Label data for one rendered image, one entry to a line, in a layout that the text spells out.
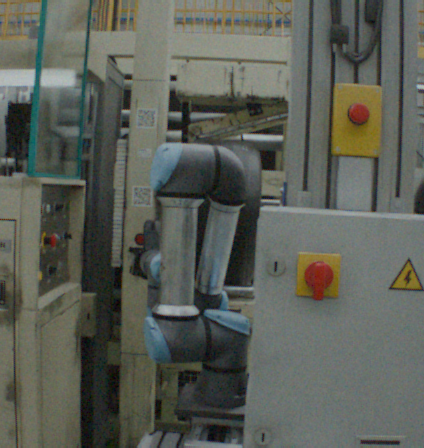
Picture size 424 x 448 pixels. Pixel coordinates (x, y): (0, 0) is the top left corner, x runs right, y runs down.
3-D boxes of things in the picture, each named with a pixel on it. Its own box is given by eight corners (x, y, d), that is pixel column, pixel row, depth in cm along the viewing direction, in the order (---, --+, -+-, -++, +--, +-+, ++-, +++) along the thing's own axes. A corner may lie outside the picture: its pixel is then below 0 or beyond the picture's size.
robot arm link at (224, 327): (255, 367, 156) (258, 315, 156) (205, 370, 152) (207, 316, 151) (237, 355, 168) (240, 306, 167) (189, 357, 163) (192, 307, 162)
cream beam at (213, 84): (175, 96, 256) (177, 61, 255) (180, 104, 281) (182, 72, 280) (322, 104, 254) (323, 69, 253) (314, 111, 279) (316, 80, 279)
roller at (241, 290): (158, 292, 227) (159, 280, 226) (160, 290, 231) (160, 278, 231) (255, 298, 226) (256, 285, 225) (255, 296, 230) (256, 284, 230)
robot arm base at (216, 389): (250, 409, 152) (252, 372, 152) (189, 404, 154) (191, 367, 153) (252, 391, 167) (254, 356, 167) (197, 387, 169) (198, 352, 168)
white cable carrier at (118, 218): (111, 266, 236) (117, 139, 233) (113, 264, 241) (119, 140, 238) (122, 267, 235) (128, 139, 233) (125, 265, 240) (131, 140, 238)
